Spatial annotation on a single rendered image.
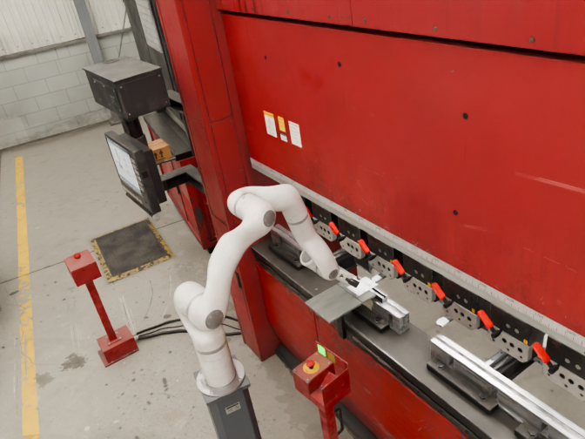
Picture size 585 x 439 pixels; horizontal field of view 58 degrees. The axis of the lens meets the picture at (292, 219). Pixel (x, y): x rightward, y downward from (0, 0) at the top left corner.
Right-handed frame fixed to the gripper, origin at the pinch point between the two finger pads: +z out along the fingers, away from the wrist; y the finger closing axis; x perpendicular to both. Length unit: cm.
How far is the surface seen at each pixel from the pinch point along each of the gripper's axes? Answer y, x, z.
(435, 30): -48, -74, -84
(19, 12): 708, -45, -56
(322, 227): 23.2, -13.2, -9.9
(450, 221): -52, -36, -36
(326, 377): -11.0, 41.5, 8.4
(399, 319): -24.2, 2.3, 11.1
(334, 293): 5.1, 8.9, 1.2
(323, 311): -1.3, 17.5, -6.1
